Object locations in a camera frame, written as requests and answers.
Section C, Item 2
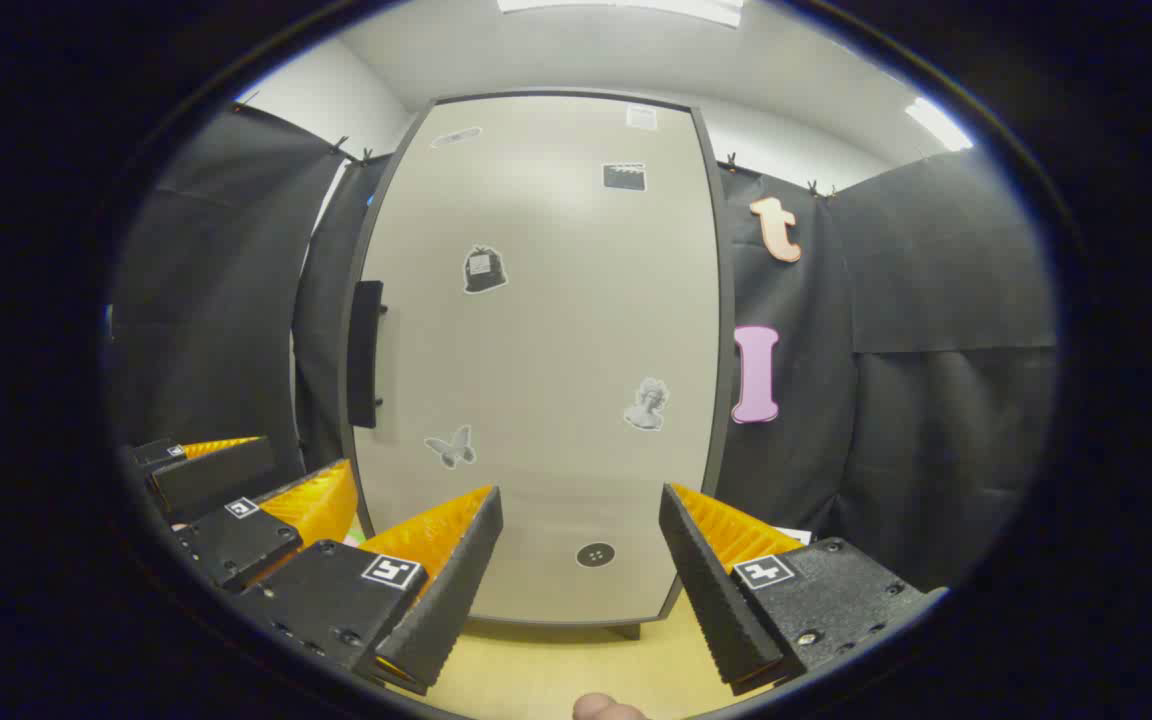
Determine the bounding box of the black door handle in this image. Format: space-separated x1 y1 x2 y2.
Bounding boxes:
348 280 387 429

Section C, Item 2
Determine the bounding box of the black backdrop cloth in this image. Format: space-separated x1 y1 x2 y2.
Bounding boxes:
108 100 1059 593

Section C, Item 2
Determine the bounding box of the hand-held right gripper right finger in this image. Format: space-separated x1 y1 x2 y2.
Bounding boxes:
658 483 949 698

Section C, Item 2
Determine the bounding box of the dark grey cabinet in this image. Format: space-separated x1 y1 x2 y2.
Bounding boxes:
336 90 737 641

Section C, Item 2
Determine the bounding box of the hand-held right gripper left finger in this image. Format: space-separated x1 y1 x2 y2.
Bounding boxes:
234 485 505 698

